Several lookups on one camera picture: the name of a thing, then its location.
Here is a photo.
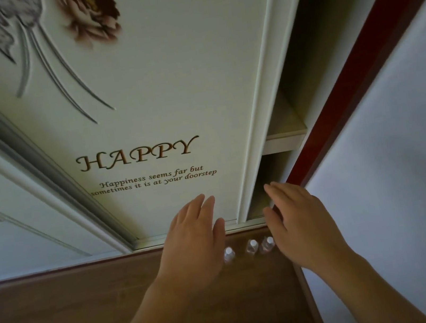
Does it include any dark red door frame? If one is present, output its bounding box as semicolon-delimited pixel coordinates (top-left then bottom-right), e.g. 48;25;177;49
256;0;426;189

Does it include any person's right forearm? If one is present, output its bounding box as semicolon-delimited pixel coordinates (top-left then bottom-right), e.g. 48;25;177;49
303;240;426;323

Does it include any person's left hand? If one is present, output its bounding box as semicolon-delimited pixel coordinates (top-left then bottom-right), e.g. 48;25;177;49
144;191;236;299

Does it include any clear plastic water bottle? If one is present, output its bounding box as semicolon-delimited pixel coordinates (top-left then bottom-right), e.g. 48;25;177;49
258;235;277;255
244;238;261;258
221;246;238;265

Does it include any person's right hand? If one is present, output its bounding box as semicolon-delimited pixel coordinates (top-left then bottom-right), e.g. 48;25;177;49
259;170;360;280

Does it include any wardrobe bottom track rail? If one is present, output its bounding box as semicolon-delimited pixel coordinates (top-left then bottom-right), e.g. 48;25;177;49
0;217;271;285

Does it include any white wardrobe shelf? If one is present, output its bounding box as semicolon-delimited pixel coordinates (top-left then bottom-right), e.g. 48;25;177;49
252;85;312;156

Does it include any white flower-print sliding wardrobe door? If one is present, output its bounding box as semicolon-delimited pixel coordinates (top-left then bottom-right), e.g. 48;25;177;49
0;0;354;273

